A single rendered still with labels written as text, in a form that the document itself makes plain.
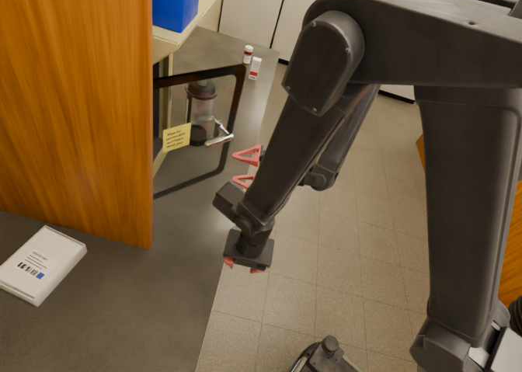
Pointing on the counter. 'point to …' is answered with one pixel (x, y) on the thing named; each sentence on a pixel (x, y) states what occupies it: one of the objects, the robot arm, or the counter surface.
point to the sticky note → (176, 137)
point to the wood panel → (78, 106)
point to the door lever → (220, 137)
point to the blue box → (175, 3)
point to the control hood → (167, 38)
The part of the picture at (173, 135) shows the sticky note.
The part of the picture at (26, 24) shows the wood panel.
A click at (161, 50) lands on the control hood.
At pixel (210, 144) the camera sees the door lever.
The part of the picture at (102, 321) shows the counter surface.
